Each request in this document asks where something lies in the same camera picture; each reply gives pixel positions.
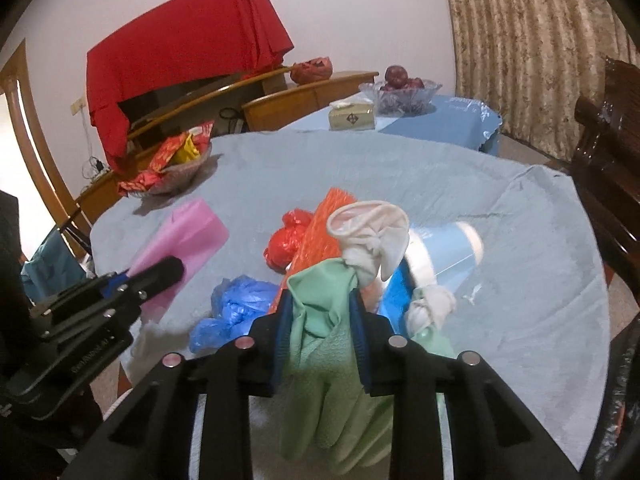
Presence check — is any teal cloth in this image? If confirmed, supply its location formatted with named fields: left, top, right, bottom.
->
left=22, top=230, right=88, bottom=301

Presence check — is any wooden door frame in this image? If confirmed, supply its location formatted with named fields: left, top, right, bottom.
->
left=0, top=40, right=93, bottom=261

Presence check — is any green cloth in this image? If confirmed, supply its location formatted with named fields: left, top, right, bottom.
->
left=277, top=256, right=457, bottom=476

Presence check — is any red plastic bag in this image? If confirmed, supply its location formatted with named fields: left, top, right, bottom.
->
left=263, top=207, right=316, bottom=273

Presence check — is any red cloth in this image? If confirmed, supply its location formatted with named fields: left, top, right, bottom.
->
left=86, top=0, right=295, bottom=173

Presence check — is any pink plastic bag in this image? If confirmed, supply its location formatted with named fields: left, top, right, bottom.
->
left=127, top=197, right=231, bottom=323

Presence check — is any blue plastic bag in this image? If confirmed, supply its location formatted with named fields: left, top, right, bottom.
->
left=189, top=275, right=281, bottom=356

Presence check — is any orange mesh bag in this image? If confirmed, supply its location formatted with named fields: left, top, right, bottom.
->
left=267, top=187, right=361, bottom=316

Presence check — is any beige tissue box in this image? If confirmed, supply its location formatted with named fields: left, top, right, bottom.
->
left=327, top=100, right=376, bottom=132

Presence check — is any grey tablecloth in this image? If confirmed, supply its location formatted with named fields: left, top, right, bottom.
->
left=90, top=130, right=611, bottom=471

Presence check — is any blue tablecloth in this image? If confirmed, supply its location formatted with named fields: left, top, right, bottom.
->
left=280, top=94, right=503, bottom=156

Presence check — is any beige patterned curtain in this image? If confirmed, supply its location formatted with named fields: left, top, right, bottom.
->
left=440, top=0, right=640, bottom=148

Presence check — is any dark wooden armchair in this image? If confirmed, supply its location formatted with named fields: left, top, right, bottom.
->
left=547, top=57, right=640, bottom=281

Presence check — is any white crumpled tissue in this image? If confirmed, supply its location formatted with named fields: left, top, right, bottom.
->
left=404, top=284, right=458, bottom=333

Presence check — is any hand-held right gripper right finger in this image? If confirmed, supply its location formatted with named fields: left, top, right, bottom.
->
left=350, top=290, right=586, bottom=480

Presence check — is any black chair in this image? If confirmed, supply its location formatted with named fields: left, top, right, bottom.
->
left=55, top=205, right=93, bottom=261

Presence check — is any black television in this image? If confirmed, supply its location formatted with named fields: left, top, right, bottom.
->
left=117, top=72, right=251, bottom=126

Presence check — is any glass fruit bowl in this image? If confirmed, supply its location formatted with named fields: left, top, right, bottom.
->
left=359, top=79, right=443, bottom=116

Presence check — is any glass snack bowl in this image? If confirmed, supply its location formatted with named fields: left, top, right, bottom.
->
left=145, top=152, right=213, bottom=196

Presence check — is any trash bin with black liner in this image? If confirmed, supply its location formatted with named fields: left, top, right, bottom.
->
left=580, top=310, right=640, bottom=480

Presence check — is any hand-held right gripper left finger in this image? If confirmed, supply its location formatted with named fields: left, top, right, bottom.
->
left=60, top=292, right=301, bottom=480

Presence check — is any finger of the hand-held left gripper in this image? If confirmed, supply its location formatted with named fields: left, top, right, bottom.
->
left=100, top=256, right=186, bottom=322
left=47, top=270, right=133, bottom=311

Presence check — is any white power strip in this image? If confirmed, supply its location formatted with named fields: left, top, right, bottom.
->
left=82, top=156, right=110, bottom=181

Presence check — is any red bag on cabinet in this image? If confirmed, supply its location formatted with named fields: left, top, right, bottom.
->
left=290, top=55, right=334, bottom=85

